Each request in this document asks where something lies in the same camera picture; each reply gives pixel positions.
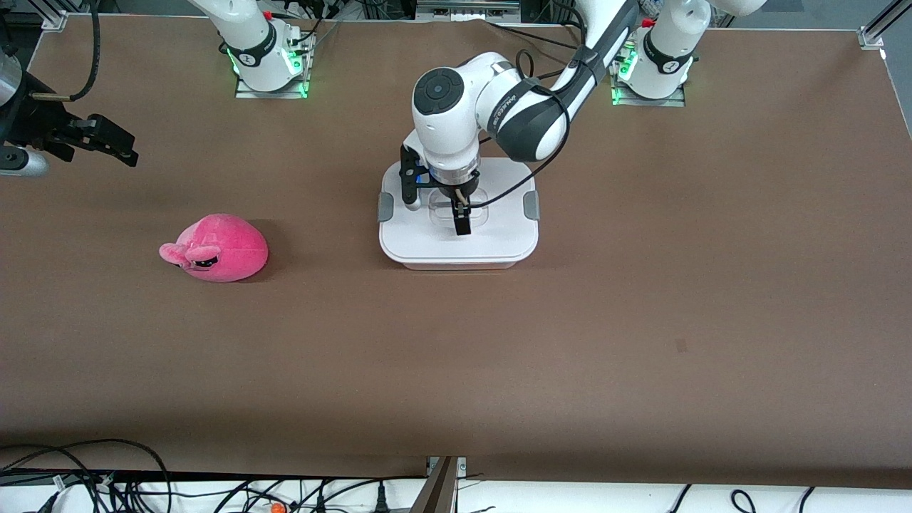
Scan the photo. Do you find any white lid with grey clips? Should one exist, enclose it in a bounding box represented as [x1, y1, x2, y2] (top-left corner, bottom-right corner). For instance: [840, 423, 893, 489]
[378, 158, 540, 266]

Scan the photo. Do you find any pink plush toy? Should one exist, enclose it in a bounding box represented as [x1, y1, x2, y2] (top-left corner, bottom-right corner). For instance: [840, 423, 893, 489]
[158, 214, 270, 284]

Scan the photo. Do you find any pink translucent plastic box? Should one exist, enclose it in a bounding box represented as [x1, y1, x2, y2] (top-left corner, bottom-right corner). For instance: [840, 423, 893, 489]
[398, 256, 519, 271]

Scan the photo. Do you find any brown table mat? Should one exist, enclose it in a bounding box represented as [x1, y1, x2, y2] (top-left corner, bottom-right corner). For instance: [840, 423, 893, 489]
[0, 16, 912, 480]

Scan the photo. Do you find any aluminium profile beam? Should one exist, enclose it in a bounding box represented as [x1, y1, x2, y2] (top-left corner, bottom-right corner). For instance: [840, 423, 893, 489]
[410, 456, 467, 513]

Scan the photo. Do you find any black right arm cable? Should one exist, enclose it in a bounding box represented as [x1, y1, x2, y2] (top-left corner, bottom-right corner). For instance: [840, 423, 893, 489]
[28, 0, 100, 100]

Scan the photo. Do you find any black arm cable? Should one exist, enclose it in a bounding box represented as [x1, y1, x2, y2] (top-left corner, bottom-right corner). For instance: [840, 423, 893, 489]
[28, 0, 100, 100]
[456, 48, 571, 211]

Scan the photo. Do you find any aluminium frame post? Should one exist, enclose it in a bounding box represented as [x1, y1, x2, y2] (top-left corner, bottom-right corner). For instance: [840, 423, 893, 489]
[859, 0, 912, 51]
[39, 0, 70, 31]

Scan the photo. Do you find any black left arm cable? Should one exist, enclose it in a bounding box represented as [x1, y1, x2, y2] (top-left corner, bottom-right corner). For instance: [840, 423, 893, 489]
[456, 48, 571, 211]

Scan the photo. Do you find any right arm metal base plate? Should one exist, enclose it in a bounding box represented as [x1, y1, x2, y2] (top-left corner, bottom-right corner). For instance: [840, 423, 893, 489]
[235, 28, 312, 99]

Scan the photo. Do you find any long black power cable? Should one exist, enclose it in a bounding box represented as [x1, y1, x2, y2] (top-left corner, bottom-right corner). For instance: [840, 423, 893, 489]
[490, 20, 579, 51]

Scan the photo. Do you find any grey metal rail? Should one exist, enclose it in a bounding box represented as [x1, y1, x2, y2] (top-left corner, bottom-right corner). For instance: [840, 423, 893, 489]
[415, 0, 522, 22]

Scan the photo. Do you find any black cable bundle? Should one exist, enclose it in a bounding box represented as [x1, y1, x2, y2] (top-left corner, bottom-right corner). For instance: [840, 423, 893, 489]
[296, 0, 339, 54]

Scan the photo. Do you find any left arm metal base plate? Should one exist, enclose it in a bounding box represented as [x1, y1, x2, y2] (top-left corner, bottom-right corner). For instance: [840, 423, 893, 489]
[611, 43, 687, 108]

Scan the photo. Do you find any black looped cable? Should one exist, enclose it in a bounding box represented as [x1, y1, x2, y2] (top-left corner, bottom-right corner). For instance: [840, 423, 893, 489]
[0, 438, 172, 513]

